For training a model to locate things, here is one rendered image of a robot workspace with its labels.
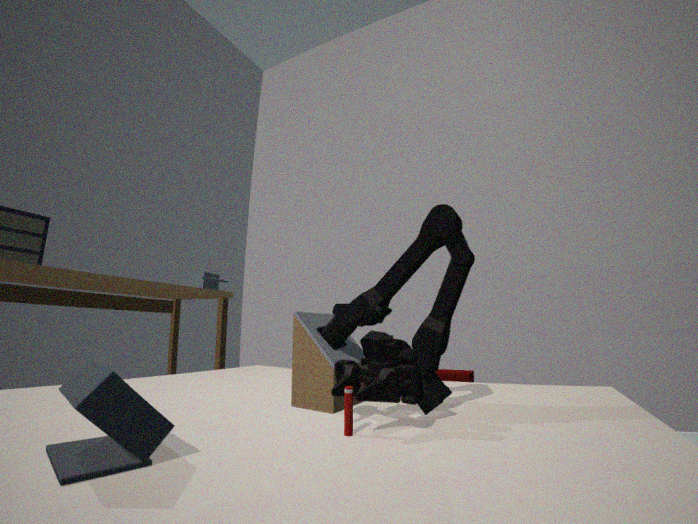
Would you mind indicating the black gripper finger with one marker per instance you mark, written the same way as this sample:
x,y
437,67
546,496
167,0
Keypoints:
x,y
348,379
383,389

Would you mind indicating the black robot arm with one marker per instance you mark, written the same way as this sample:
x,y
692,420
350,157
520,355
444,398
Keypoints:
x,y
442,226

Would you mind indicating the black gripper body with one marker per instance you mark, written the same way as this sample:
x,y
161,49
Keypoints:
x,y
409,377

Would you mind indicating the dark grey square panel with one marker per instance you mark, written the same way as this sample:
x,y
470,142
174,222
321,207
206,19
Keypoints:
x,y
134,428

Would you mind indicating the red peg with white band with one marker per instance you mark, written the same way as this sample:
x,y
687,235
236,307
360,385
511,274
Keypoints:
x,y
348,411

